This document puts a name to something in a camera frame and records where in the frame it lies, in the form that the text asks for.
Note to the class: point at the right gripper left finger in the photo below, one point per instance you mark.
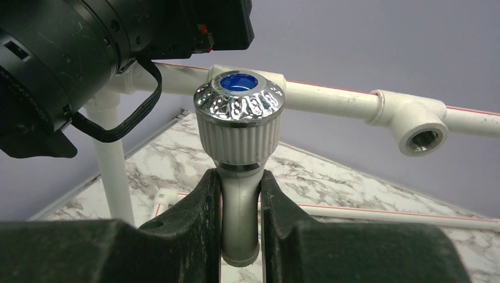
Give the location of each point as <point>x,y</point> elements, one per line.
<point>182,244</point>

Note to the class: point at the white PVC pipe frame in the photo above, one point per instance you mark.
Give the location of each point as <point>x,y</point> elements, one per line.
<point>419,125</point>

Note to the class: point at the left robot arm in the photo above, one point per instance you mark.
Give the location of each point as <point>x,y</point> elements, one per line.
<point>56,55</point>

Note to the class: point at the white faucet chrome knob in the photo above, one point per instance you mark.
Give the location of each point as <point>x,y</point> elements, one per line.
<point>239,121</point>

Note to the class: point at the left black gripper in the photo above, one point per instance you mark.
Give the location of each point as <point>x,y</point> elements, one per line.
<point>167,30</point>

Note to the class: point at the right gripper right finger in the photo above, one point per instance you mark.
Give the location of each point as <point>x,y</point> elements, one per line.
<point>298,248</point>

